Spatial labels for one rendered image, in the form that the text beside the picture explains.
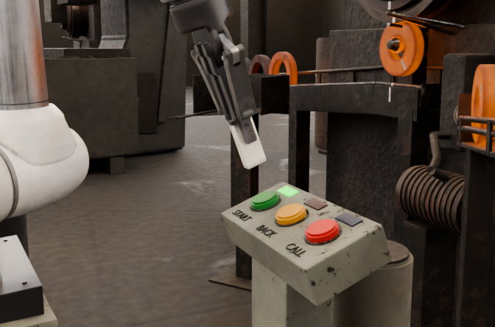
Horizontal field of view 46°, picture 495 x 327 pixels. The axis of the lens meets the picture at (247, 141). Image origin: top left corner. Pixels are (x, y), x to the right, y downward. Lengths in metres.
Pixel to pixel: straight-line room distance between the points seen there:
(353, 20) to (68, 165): 1.22
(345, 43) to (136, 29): 2.50
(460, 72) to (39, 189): 0.98
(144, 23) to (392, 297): 3.67
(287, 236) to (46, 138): 0.62
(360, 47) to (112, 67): 2.12
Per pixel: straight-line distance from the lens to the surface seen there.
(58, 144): 1.21
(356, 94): 1.82
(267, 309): 0.78
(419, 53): 1.64
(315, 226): 0.69
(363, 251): 0.68
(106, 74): 3.75
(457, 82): 1.50
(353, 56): 2.01
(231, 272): 2.16
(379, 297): 0.86
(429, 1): 1.59
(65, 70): 3.69
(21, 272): 1.17
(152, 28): 4.37
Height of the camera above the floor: 0.82
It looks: 9 degrees down
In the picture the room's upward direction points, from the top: straight up
